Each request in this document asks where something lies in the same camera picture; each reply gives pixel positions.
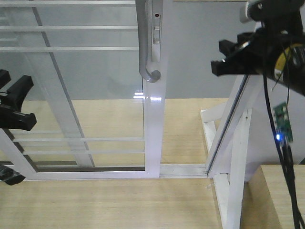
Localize light wooden platform board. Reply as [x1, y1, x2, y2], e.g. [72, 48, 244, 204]
[0, 98, 225, 229]

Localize aluminium floor door track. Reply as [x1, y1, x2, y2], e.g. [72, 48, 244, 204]
[160, 164, 207, 178]

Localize white door frame post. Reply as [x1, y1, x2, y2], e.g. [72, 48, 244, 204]
[202, 75, 263, 178]

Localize light wooden box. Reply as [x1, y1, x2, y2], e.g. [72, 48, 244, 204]
[262, 165, 305, 229]

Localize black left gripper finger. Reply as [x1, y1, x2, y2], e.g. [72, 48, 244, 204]
[6, 75, 34, 112]
[0, 69, 11, 89]

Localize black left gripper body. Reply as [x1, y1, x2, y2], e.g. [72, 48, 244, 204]
[0, 93, 37, 131]

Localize black yellow right robot arm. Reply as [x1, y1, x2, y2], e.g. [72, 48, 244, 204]
[211, 0, 305, 95]

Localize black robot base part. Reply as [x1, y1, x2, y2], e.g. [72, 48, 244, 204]
[0, 165, 25, 186]

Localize silver door lock plate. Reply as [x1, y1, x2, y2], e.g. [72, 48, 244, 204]
[151, 0, 163, 62]

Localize white fixed glass door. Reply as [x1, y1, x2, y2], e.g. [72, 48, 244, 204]
[0, 0, 94, 168]

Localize white sliding glass door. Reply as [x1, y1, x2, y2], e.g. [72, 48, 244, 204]
[0, 0, 169, 180]

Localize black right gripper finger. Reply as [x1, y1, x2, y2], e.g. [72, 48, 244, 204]
[211, 56, 260, 76]
[219, 33, 250, 57]

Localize silver door handle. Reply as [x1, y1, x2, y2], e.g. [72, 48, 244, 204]
[135, 0, 161, 83]

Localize black hanging cables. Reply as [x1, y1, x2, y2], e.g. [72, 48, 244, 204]
[262, 35, 305, 229]

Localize green circuit board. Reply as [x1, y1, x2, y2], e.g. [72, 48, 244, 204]
[273, 102, 294, 143]

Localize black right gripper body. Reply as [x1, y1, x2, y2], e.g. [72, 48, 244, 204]
[238, 0, 305, 76]

